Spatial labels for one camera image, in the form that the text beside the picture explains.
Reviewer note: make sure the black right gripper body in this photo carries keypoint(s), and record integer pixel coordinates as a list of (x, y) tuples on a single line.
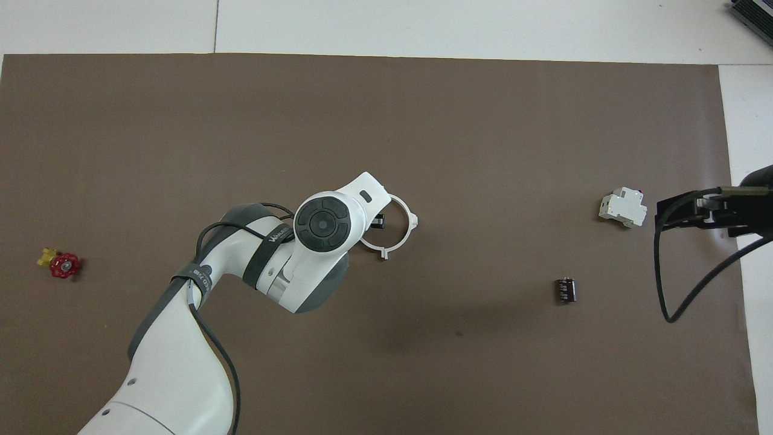
[(761, 208)]

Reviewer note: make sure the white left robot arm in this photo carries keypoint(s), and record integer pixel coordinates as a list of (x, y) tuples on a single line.
[(175, 368)]

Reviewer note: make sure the white circuit breaker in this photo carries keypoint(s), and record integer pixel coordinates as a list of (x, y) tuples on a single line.
[(622, 208)]

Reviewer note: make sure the brown table mat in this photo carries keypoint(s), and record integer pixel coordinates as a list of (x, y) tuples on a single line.
[(483, 151)]

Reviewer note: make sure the dark cylindrical capacitor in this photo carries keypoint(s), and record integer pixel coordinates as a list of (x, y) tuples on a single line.
[(566, 290)]

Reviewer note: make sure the grey ribbed device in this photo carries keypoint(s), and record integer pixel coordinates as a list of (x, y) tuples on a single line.
[(755, 15)]

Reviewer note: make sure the red yellow valve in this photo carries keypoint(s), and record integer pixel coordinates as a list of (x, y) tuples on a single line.
[(64, 266)]

